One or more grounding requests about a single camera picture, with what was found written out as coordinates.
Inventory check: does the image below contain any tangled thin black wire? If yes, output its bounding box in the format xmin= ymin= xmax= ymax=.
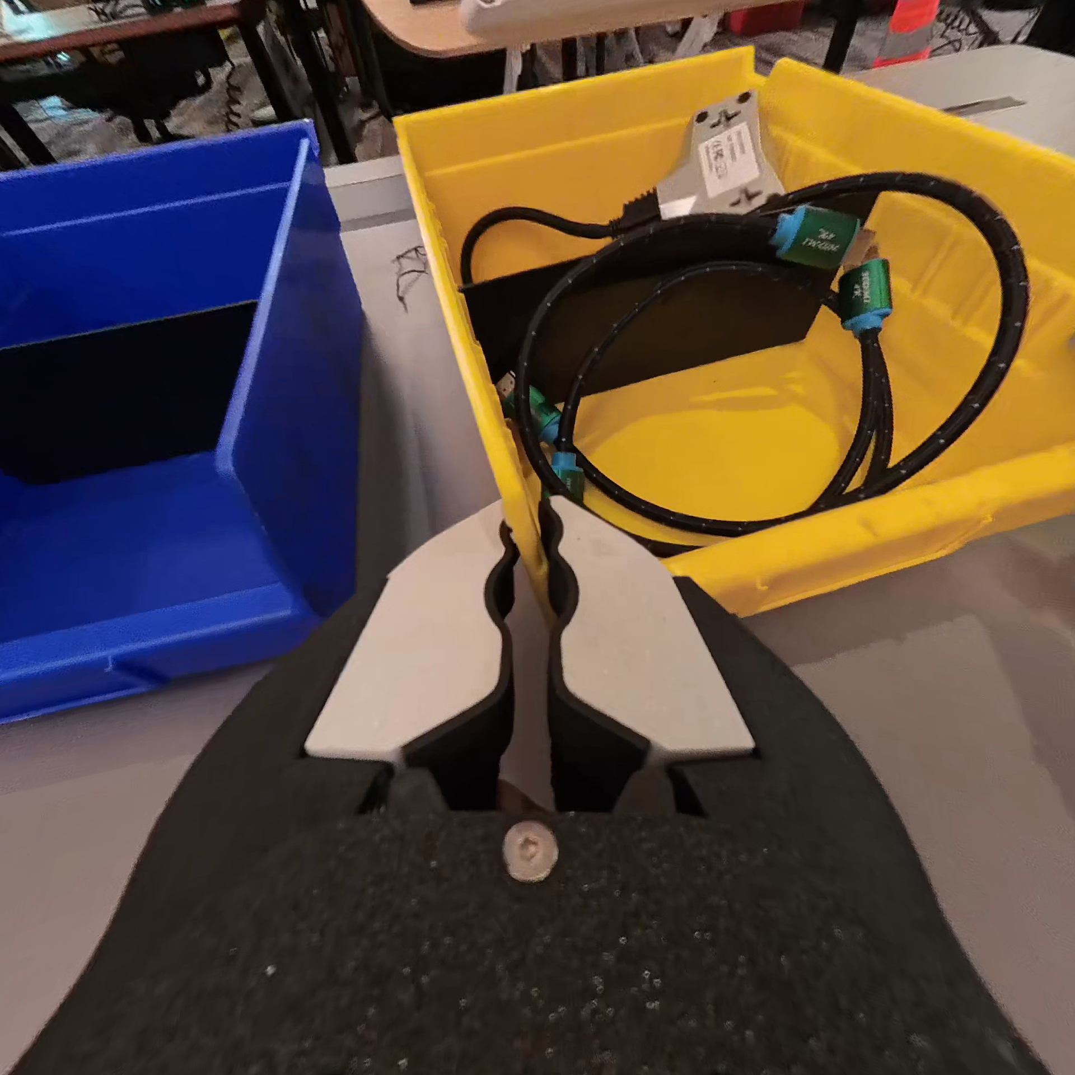
xmin=393 ymin=245 xmax=431 ymax=314

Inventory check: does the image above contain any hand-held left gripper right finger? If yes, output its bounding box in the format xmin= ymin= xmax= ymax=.
xmin=548 ymin=496 xmax=757 ymax=814

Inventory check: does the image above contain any orange traffic cone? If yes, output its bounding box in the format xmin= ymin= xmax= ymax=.
xmin=873 ymin=0 xmax=942 ymax=68

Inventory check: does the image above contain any blue plastic bin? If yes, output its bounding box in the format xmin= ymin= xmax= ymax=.
xmin=0 ymin=119 xmax=364 ymax=723

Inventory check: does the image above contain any black braided hdmi cable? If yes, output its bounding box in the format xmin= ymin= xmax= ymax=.
xmin=504 ymin=172 xmax=1032 ymax=539
xmin=504 ymin=256 xmax=895 ymax=505

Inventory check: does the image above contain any yellow plastic bin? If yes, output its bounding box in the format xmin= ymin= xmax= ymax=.
xmin=393 ymin=46 xmax=1075 ymax=618

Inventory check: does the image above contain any black bin divider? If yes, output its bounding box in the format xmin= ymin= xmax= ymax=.
xmin=460 ymin=189 xmax=878 ymax=396
xmin=0 ymin=302 xmax=257 ymax=487

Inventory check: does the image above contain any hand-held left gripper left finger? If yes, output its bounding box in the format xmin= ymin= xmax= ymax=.
xmin=304 ymin=502 xmax=517 ymax=814

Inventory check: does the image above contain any black board with wooden rim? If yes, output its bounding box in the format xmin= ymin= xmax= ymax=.
xmin=361 ymin=0 xmax=732 ymax=58

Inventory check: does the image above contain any thin black hub cable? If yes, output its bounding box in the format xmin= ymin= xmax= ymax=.
xmin=460 ymin=197 xmax=673 ymax=291

